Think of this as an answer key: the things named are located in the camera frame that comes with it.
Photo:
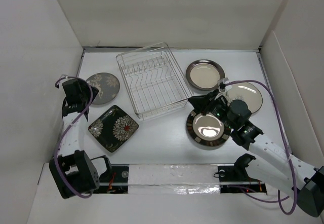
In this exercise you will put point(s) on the wire dish rack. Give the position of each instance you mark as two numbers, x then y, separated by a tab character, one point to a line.
154	80

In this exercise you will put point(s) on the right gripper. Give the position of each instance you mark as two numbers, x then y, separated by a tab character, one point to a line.
204	103

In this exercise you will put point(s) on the grey reindeer plate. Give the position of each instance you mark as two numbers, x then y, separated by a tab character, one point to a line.
108	87

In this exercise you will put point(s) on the brown rimmed cream plate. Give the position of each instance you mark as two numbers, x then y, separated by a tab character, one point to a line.
204	74

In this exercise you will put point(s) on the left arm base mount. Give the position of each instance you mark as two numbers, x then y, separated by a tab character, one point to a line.
111	177

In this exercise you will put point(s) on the black square floral plate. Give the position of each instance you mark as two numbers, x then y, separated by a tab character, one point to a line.
113	128

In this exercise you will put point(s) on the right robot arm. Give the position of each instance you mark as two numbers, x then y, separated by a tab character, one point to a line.
265	160

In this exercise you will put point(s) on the silver taped front rail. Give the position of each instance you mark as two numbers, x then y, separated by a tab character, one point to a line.
179	179

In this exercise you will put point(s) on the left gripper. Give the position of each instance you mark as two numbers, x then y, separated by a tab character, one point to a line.
86	88

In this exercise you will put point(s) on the cream plate with tree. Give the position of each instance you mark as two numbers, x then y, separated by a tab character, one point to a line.
247	93

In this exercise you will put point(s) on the dark patterned rim plate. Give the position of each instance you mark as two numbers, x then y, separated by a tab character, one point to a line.
207	130

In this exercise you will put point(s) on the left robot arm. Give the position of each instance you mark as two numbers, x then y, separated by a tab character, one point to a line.
72	170

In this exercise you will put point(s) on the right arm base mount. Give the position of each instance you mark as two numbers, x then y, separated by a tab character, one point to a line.
233	178

